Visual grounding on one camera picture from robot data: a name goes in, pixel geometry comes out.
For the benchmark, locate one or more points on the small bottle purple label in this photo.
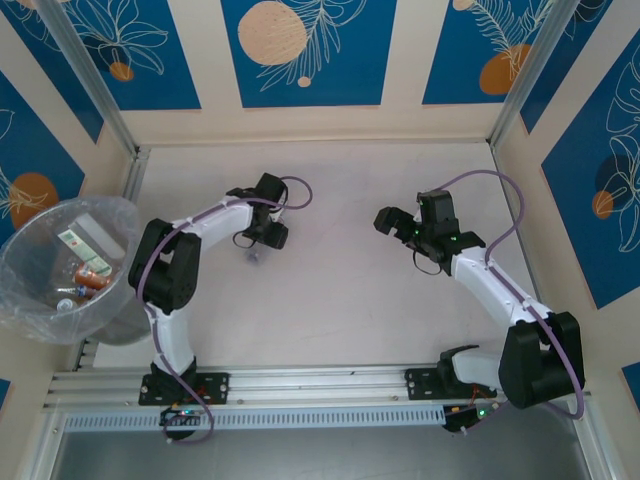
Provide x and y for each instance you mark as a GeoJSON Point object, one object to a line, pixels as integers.
{"type": "Point", "coordinates": [252, 257]}

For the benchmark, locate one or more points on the orange label bottle white cap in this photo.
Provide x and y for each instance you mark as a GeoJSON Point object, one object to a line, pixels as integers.
{"type": "Point", "coordinates": [90, 277]}

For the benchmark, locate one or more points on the square clear bottle green label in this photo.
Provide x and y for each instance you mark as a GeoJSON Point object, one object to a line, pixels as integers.
{"type": "Point", "coordinates": [82, 247]}

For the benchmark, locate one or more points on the clear bottle red label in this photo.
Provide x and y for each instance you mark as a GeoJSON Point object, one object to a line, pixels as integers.
{"type": "Point", "coordinates": [65, 304]}

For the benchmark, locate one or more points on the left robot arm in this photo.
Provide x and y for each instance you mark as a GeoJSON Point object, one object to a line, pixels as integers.
{"type": "Point", "coordinates": [170, 340]}

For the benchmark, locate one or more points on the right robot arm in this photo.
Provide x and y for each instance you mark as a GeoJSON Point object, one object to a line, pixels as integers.
{"type": "Point", "coordinates": [490, 285]}

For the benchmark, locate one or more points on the clear plastic bin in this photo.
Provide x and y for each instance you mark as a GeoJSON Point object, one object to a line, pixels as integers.
{"type": "Point", "coordinates": [25, 325]}

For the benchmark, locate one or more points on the black mounting plate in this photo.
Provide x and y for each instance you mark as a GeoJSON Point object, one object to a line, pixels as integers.
{"type": "Point", "coordinates": [215, 387]}
{"type": "Point", "coordinates": [422, 382]}

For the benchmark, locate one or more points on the circuit board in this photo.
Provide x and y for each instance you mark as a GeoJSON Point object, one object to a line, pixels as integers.
{"type": "Point", "coordinates": [457, 422]}
{"type": "Point", "coordinates": [182, 414]}

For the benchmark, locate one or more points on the grey metal shelf plate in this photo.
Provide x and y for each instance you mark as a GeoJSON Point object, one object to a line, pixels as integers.
{"type": "Point", "coordinates": [325, 455]}

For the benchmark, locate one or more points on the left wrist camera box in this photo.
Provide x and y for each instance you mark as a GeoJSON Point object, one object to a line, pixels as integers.
{"type": "Point", "coordinates": [272, 190]}

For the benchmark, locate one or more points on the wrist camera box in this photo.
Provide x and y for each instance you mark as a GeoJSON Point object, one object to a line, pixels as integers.
{"type": "Point", "coordinates": [272, 190]}
{"type": "Point", "coordinates": [439, 210]}

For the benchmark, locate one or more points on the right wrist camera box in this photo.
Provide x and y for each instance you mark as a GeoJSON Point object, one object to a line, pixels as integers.
{"type": "Point", "coordinates": [439, 210]}

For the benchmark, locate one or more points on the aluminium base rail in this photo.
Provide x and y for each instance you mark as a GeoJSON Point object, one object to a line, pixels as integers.
{"type": "Point", "coordinates": [320, 382]}

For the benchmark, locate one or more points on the aluminium frame post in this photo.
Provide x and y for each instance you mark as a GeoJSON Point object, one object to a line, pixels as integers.
{"type": "Point", "coordinates": [595, 450]}
{"type": "Point", "coordinates": [45, 450]}
{"type": "Point", "coordinates": [530, 60]}
{"type": "Point", "coordinates": [85, 75]}

